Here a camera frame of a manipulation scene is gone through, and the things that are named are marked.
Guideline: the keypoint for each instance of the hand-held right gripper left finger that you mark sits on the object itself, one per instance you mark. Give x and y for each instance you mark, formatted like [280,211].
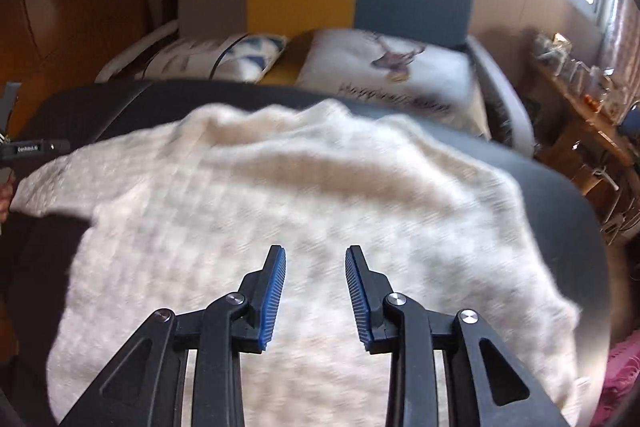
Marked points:
[274,302]

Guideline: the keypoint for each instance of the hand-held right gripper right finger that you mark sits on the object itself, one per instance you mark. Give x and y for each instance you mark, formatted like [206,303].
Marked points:
[357,302]

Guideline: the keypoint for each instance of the white knit sweater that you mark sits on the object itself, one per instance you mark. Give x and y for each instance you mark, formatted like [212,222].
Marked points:
[300,187]

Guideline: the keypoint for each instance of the person's left hand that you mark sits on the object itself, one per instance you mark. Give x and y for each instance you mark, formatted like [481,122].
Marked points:
[5,202]

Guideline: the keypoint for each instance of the black leather table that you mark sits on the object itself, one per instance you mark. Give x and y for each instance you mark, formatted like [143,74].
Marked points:
[550,187]

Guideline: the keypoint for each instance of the deer print pillow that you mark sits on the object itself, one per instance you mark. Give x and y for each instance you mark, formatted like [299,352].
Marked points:
[380,77]

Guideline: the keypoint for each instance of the blue triangle print pillow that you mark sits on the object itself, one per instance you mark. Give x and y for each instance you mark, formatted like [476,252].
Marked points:
[250,57]

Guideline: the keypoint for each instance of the pink cloth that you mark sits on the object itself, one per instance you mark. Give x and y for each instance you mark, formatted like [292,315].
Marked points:
[620,382]

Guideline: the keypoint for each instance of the cluttered wooden desk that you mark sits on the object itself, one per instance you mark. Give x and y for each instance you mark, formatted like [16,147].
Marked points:
[575,107]

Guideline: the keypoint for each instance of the pale plaid curtain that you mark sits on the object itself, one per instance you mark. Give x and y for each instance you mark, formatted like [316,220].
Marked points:
[625,27]

